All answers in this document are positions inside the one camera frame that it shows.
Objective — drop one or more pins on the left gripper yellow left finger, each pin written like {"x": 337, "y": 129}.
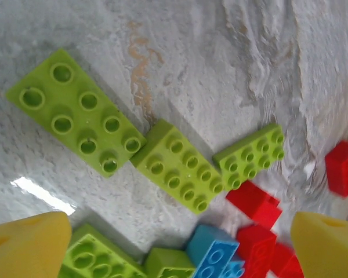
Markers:
{"x": 23, "y": 252}

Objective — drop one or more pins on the blue lego brick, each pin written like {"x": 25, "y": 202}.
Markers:
{"x": 211, "y": 252}
{"x": 235, "y": 269}

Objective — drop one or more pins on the red lego brick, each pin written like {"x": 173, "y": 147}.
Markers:
{"x": 284, "y": 263}
{"x": 255, "y": 205}
{"x": 343, "y": 171}
{"x": 256, "y": 249}

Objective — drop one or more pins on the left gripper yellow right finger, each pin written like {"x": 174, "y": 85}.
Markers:
{"x": 327, "y": 252}

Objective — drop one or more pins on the lime green lego brick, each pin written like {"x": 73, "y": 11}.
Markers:
{"x": 165, "y": 263}
{"x": 249, "y": 159}
{"x": 90, "y": 257}
{"x": 75, "y": 116}
{"x": 177, "y": 168}

